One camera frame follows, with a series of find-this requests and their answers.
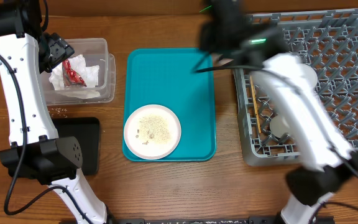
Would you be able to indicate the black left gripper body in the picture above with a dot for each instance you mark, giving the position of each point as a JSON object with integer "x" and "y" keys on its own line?
{"x": 52, "y": 51}

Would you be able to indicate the red snack wrapper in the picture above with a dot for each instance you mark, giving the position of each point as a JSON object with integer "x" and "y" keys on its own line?
{"x": 70, "y": 76}

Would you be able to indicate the black tray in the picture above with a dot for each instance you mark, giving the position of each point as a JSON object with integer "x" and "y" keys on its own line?
{"x": 87, "y": 131}

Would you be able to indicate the large pink plate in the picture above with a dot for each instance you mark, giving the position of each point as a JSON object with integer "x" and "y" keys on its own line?
{"x": 152, "y": 132}

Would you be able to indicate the wooden chopstick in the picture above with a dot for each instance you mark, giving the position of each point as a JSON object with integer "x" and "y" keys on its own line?
{"x": 252, "y": 87}

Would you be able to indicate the white cup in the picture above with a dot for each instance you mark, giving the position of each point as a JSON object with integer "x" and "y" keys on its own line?
{"x": 279, "y": 127}

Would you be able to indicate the white grey bowl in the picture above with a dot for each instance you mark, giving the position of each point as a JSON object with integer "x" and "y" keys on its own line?
{"x": 309, "y": 74}

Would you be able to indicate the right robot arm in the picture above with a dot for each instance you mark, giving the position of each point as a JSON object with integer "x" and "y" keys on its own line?
{"x": 328, "y": 161}

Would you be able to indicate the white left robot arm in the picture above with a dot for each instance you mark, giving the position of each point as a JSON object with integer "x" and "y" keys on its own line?
{"x": 36, "y": 150}

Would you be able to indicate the grey dishwasher rack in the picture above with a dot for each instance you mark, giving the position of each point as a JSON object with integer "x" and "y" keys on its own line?
{"x": 328, "y": 42}

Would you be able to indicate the clear plastic bin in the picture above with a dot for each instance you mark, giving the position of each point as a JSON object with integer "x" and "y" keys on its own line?
{"x": 95, "y": 51}

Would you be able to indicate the teal plastic tray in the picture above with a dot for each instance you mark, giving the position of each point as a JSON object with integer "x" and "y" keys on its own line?
{"x": 167, "y": 77}

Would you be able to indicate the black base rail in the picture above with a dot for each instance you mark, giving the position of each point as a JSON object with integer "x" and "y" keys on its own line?
{"x": 249, "y": 220}

